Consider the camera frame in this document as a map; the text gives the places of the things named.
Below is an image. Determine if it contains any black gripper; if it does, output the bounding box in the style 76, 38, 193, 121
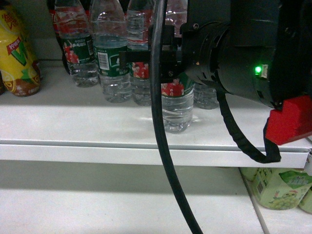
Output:
119, 25, 182, 83

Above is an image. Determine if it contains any yellow lemon tea bottle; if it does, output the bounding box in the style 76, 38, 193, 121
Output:
0, 0, 41, 97

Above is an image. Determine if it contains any red block mount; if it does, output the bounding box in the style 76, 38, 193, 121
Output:
265, 95, 312, 145

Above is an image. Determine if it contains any water bottle green label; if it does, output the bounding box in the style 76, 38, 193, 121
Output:
161, 73, 194, 134

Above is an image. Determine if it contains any green grape juice bottle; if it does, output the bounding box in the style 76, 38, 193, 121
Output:
252, 168, 312, 210

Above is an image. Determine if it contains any water bottle barcode label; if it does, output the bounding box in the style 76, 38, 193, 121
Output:
89, 0, 131, 103

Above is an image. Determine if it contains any thick black cable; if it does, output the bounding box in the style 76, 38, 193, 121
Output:
150, 0, 204, 234

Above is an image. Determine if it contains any white metal shelf board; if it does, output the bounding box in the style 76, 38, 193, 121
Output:
0, 60, 312, 169

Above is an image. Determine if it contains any water bottle far left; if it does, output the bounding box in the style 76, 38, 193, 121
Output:
55, 0, 98, 88

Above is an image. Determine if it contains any water bottle right back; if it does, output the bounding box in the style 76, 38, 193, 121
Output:
194, 83, 219, 110

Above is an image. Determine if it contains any black sleeved cable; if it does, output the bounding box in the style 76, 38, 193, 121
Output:
216, 87, 282, 164

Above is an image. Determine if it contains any water bottle centre back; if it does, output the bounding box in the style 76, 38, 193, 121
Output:
126, 0, 155, 106

